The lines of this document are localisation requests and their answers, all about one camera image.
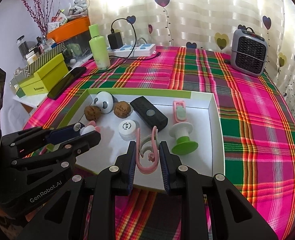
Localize white grey round hook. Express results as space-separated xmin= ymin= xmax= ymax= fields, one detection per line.
xmin=73 ymin=123 xmax=96 ymax=135

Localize brown walnut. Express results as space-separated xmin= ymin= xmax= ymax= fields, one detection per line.
xmin=84 ymin=106 xmax=102 ymax=121
xmin=113 ymin=101 xmax=131 ymax=119

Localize white round jar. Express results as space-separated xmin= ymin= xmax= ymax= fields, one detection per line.
xmin=118 ymin=119 xmax=139 ymax=141

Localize pink loop clip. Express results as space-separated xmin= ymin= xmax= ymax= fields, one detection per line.
xmin=136 ymin=126 xmax=159 ymax=174

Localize white green spool stamp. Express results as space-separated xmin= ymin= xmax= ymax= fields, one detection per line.
xmin=169 ymin=122 xmax=198 ymax=155

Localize pink earhook clip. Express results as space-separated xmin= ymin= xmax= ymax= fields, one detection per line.
xmin=87 ymin=121 xmax=100 ymax=133

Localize lime green shoebox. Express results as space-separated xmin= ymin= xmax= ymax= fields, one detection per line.
xmin=19 ymin=53 xmax=68 ymax=96

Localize white panda case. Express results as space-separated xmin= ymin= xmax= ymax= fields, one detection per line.
xmin=92 ymin=91 xmax=115 ymax=114

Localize brown walnut in tray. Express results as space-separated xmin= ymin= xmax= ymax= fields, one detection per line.
xmin=113 ymin=101 xmax=131 ymax=119

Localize chevron pattern box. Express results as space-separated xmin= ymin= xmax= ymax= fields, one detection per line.
xmin=14 ymin=43 xmax=66 ymax=82

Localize plaid bedspread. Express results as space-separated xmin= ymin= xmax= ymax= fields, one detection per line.
xmin=25 ymin=47 xmax=295 ymax=239

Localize black smartphone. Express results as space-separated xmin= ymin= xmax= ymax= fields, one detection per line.
xmin=47 ymin=67 xmax=87 ymax=100

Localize black rectangular device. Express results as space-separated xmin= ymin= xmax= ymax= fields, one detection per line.
xmin=130 ymin=96 xmax=168 ymax=131

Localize green white cardboard tray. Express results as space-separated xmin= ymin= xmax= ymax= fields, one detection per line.
xmin=46 ymin=87 xmax=226 ymax=193

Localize green lotion bottle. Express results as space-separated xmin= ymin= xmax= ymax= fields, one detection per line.
xmin=88 ymin=24 xmax=111 ymax=70

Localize pink green clip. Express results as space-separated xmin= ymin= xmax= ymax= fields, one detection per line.
xmin=172 ymin=101 xmax=187 ymax=123

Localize black charger plug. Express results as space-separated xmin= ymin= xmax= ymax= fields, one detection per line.
xmin=107 ymin=32 xmax=123 ymax=50

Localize white power strip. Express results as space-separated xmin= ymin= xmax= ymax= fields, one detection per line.
xmin=107 ymin=44 xmax=156 ymax=57

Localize dried flower branches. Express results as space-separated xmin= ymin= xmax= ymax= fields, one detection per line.
xmin=21 ymin=0 xmax=54 ymax=36

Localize orange lidded storage box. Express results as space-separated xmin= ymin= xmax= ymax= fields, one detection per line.
xmin=47 ymin=16 xmax=90 ymax=43

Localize grey mini heater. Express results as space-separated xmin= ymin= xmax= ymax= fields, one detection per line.
xmin=230 ymin=28 xmax=268 ymax=77

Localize heart pattern curtain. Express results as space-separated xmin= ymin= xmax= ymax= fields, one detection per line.
xmin=88 ymin=0 xmax=295 ymax=119

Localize black charger cable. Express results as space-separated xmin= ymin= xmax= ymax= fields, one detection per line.
xmin=80 ymin=17 xmax=162 ymax=78

